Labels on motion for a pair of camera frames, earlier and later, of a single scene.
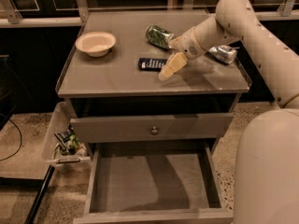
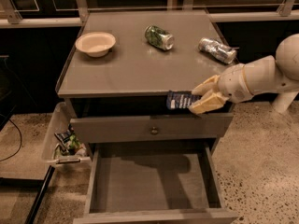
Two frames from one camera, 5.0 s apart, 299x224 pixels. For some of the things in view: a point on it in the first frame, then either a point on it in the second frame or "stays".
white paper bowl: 95,43 stays
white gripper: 189,45 to 234,84
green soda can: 159,35 stays
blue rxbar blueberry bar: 151,64 to 180,99
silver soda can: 223,52 stays
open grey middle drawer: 153,183 stays
